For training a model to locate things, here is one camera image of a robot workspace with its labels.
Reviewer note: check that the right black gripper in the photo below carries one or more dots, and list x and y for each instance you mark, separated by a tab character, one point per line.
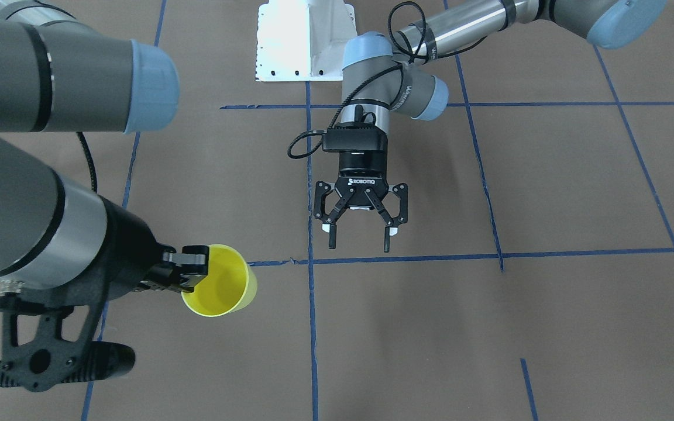
130	247

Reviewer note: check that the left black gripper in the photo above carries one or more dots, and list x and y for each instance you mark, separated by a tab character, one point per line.
360	178

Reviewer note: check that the yellow plastic cup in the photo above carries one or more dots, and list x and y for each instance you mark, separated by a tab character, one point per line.
229	286

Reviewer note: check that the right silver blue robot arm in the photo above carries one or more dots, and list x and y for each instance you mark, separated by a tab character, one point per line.
60	77

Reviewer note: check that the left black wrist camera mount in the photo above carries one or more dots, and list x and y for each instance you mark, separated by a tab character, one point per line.
360	135

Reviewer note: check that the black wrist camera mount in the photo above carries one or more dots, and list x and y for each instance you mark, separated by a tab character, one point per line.
36	357
360	135

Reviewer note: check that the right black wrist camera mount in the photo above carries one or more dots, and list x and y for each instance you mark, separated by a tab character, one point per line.
36	357

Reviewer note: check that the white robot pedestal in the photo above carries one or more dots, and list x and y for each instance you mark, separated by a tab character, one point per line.
302	40

